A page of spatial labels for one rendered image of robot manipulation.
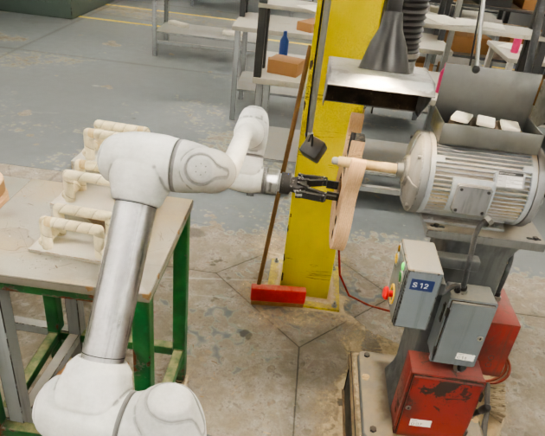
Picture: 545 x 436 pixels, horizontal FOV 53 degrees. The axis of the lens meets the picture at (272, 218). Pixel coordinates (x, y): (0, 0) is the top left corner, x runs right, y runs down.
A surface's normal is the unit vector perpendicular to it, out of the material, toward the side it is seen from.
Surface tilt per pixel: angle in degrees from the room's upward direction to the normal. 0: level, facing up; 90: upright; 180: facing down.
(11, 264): 0
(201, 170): 64
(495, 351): 90
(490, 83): 90
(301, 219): 90
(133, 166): 58
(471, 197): 90
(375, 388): 24
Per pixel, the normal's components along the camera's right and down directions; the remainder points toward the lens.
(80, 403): -0.05, -0.19
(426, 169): -0.04, 0.08
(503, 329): -0.09, 0.50
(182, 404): 0.14, -0.86
